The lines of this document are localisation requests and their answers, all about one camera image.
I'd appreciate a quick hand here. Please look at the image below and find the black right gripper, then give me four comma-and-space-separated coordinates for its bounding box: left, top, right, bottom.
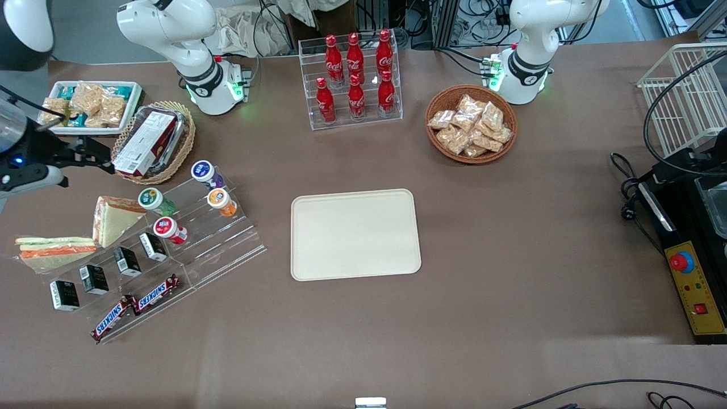
0, 130, 115, 174

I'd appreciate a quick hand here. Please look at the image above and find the green gum bottle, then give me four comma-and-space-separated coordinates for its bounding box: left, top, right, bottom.
138, 187, 177, 217

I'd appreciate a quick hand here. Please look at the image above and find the red gum bottle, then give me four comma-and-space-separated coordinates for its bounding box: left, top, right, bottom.
153, 216, 189, 245

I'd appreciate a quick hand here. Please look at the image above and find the purple gum bottle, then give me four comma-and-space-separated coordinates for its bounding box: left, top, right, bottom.
191, 160, 225, 190

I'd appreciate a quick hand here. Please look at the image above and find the orange gum bottle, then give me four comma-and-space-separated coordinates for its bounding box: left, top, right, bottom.
207, 188, 238, 218

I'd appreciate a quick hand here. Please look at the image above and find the beige rectangular tray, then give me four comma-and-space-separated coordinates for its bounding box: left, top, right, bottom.
291, 189, 422, 282

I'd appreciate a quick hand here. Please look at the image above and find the clear bag of crackers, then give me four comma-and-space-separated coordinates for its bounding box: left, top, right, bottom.
70, 83, 105, 115
85, 95, 127, 128
41, 98, 70, 127

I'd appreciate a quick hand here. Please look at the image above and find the red and white carton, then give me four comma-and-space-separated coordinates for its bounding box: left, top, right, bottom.
114, 111, 178, 178

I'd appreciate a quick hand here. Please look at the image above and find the white rectangular bin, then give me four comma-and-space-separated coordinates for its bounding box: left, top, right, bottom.
37, 81, 143, 137

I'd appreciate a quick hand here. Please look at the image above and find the triangular wrapped sandwich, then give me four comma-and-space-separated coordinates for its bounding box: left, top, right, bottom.
92, 196, 149, 248

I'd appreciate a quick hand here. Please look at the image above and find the oval wicker basket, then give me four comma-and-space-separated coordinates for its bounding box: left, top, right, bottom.
111, 101, 197, 185

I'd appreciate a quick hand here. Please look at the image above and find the black plastic food container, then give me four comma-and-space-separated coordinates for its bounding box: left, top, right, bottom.
116, 105, 189, 180

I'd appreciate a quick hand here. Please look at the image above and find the flat wrapped sandwich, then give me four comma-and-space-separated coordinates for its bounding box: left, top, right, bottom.
15, 236, 98, 274

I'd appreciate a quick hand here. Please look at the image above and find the small black box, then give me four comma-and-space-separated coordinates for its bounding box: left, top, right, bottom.
49, 279, 81, 312
79, 265, 110, 295
114, 247, 142, 278
139, 232, 168, 262

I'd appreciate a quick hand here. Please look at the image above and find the snickers bar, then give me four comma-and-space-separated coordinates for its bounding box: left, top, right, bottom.
91, 295, 137, 343
132, 274, 181, 316

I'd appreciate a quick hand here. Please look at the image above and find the clear acrylic stepped stand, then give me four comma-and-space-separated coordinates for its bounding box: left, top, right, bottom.
34, 165, 268, 345

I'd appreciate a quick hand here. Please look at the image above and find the crumpled beige paper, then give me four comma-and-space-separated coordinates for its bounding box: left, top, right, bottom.
204, 0, 350, 57

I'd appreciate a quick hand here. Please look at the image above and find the red cola bottle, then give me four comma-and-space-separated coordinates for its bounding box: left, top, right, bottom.
316, 77, 337, 124
325, 35, 345, 88
348, 74, 366, 120
346, 32, 365, 85
378, 70, 396, 116
375, 29, 394, 80

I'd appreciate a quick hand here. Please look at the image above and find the clear acrylic bottle rack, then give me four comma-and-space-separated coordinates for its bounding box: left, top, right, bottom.
299, 30, 404, 131

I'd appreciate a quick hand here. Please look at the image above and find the round wicker basket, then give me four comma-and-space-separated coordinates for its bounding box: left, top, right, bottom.
425, 85, 518, 165

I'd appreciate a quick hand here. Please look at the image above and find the black device block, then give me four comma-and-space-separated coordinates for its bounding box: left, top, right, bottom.
650, 128, 727, 186

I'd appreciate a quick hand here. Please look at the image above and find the black and yellow control box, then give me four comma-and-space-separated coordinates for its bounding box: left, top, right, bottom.
636, 175, 727, 345

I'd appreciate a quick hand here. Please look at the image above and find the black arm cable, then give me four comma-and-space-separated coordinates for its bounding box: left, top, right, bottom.
0, 85, 64, 132

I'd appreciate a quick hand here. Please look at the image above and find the coiled black power cable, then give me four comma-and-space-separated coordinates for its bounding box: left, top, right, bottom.
611, 152, 665, 253

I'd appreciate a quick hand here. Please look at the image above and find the thick black cable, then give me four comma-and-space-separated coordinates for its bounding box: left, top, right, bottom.
642, 52, 727, 178

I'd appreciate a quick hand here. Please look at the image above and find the long thin black cable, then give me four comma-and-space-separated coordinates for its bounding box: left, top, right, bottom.
511, 379, 727, 409

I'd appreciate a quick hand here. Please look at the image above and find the white wire basket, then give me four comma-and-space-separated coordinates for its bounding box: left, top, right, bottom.
636, 43, 727, 161

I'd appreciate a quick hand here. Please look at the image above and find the looped thin black cable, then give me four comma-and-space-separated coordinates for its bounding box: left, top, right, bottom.
646, 391, 697, 409

